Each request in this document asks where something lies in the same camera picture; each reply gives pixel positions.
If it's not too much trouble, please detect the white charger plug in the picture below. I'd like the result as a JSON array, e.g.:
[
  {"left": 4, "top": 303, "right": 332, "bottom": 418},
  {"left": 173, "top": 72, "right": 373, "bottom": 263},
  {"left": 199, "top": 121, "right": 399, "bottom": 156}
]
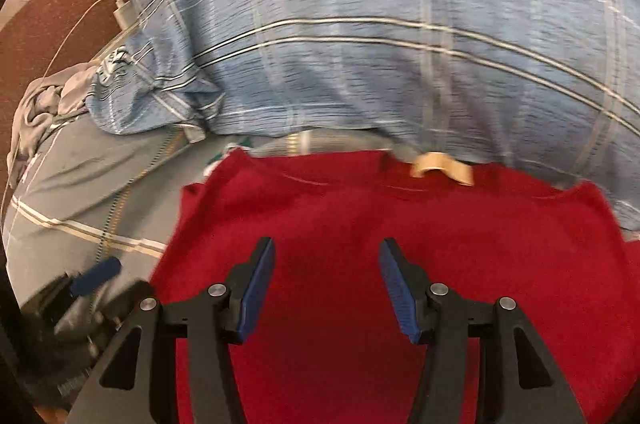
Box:
[{"left": 112, "top": 1, "right": 139, "bottom": 31}]

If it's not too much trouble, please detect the red sweatshirt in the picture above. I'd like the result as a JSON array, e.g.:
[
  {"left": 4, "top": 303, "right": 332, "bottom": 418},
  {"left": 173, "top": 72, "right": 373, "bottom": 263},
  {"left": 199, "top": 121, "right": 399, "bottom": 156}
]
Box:
[{"left": 150, "top": 149, "right": 631, "bottom": 424}]

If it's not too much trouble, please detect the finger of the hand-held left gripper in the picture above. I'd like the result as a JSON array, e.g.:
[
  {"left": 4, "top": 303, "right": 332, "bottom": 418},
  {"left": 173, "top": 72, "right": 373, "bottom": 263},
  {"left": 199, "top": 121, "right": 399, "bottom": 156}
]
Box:
[{"left": 67, "top": 255, "right": 124, "bottom": 300}]

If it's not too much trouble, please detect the grey sweatshirt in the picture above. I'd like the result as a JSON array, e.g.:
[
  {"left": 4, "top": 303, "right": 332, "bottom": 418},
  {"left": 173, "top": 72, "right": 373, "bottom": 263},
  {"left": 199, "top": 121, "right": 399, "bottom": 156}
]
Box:
[{"left": 2, "top": 114, "right": 241, "bottom": 320}]

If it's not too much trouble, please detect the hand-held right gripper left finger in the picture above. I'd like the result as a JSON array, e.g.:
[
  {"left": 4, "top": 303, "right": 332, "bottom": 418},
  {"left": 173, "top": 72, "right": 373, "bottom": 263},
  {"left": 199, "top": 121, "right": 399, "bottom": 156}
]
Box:
[{"left": 65, "top": 236, "right": 277, "bottom": 424}]

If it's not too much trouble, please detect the grey garment with green print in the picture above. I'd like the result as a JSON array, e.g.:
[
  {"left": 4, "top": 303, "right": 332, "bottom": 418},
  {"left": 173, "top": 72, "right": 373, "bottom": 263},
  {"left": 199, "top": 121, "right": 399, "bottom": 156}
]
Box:
[{"left": 205, "top": 131, "right": 416, "bottom": 170}]

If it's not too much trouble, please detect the crumpled light grey cloth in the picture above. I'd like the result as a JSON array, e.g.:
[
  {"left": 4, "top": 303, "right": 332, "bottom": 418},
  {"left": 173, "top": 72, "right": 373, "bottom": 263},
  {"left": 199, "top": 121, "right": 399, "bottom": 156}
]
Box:
[{"left": 7, "top": 64, "right": 101, "bottom": 175}]

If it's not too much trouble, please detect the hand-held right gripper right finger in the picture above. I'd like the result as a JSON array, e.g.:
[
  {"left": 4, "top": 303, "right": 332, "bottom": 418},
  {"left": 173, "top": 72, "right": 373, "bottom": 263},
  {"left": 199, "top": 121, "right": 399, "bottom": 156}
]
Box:
[{"left": 378, "top": 238, "right": 589, "bottom": 424}]

